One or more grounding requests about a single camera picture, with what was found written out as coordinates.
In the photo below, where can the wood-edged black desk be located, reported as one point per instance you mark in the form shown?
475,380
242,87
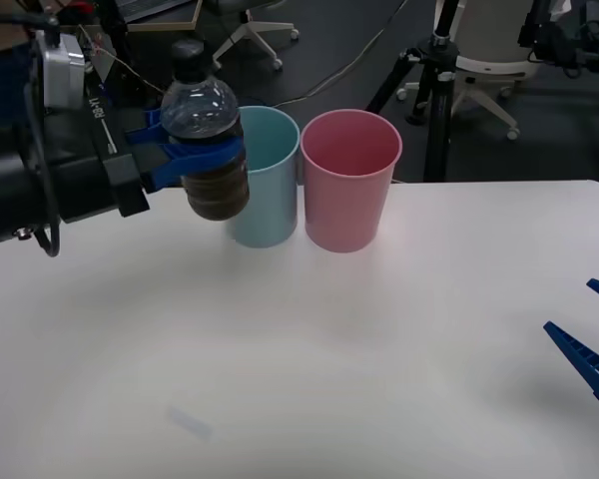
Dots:
179,24

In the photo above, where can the plastic bottle with dark drink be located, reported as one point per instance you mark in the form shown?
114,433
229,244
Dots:
202,110

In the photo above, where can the pink plastic bin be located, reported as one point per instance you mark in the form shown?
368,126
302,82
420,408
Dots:
344,209

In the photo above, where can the person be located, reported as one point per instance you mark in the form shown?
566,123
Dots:
2,75

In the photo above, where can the white office chair star base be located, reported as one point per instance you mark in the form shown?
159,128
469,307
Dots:
252,35

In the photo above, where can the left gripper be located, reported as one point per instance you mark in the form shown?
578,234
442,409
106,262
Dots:
95,169

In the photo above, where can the white office chair with seat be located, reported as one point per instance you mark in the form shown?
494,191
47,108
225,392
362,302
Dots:
494,65

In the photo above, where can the black tripod with silver knobs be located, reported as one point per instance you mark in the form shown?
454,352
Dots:
436,115

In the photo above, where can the pale blue plastic bin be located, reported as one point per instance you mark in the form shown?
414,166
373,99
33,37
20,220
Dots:
274,199

